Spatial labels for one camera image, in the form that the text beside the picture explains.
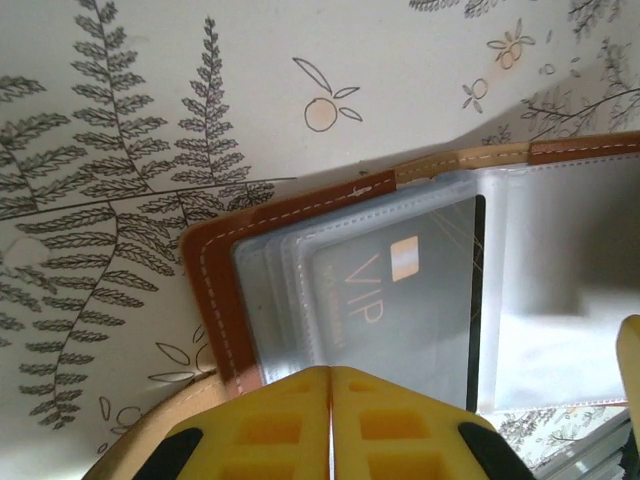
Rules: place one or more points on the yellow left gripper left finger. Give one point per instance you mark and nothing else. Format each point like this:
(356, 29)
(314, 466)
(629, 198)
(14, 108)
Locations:
(270, 430)

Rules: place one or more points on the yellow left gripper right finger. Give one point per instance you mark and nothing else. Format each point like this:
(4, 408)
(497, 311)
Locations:
(400, 435)

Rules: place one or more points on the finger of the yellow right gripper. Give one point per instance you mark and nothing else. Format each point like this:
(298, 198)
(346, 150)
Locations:
(632, 380)

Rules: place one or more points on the black VIP card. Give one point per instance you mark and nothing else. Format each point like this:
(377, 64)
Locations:
(430, 310)

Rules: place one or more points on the brown leather card holder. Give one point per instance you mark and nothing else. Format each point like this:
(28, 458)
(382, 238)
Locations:
(220, 280)

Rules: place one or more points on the aluminium front frame rail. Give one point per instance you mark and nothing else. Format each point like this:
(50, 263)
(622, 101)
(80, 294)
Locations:
(590, 450)

